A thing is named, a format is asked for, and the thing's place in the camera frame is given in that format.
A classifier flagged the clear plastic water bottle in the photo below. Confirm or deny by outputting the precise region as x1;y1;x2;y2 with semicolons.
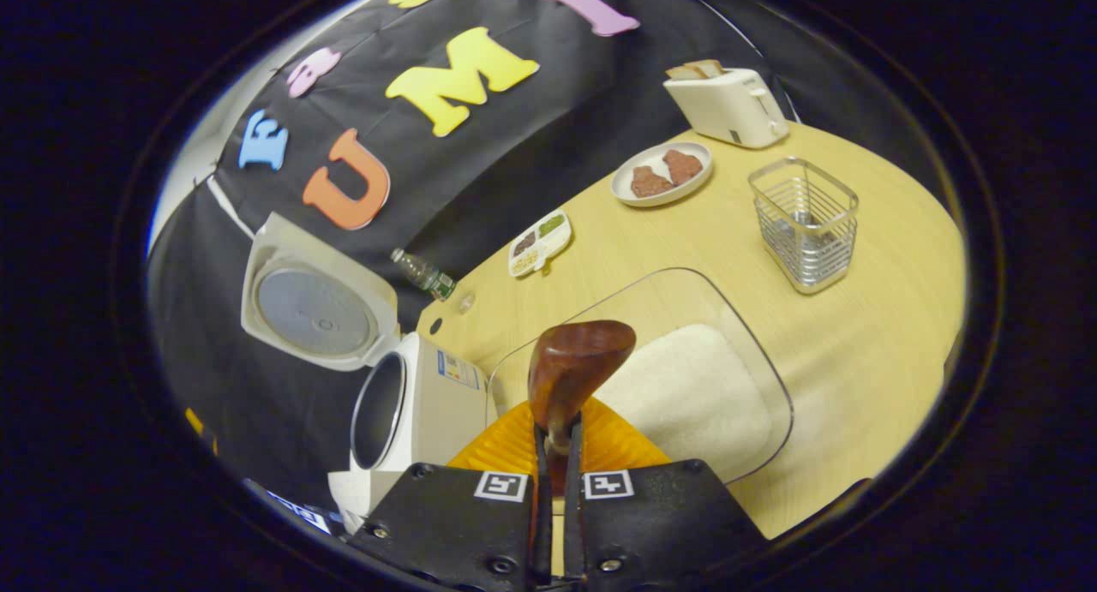
391;248;458;302

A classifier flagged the brown meat piece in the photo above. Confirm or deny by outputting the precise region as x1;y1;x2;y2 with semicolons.
662;149;704;187
630;165;675;199

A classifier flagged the white toaster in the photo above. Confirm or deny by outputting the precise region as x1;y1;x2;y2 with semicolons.
662;65;790;150

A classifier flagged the black backdrop cloth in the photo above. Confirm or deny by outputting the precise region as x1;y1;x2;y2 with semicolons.
146;0;935;524

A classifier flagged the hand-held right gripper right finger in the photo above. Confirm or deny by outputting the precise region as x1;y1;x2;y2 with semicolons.
561;395;768;592

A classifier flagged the brown wooden spoon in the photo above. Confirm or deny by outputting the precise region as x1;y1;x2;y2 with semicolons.
527;320;638;499

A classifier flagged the metal wire chopstick holder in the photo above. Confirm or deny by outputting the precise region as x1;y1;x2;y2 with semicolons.
748;156;860;296

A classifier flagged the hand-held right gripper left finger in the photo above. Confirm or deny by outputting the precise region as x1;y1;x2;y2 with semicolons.
347;399;550;592

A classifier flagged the computer monitor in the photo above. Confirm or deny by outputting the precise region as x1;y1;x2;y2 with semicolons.
249;481;344;535

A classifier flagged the white round plate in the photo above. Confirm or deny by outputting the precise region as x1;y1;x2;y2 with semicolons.
610;141;714;208

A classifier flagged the white rice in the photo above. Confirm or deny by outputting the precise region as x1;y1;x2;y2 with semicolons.
591;323;774;481

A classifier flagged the white divided grain tray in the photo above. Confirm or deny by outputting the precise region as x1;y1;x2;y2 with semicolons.
507;209;573;278

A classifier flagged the white rice cooker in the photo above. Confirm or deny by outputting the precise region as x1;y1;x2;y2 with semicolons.
240;212;491;529

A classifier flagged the clear plastic container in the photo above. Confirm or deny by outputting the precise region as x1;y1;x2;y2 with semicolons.
486;267;794;486

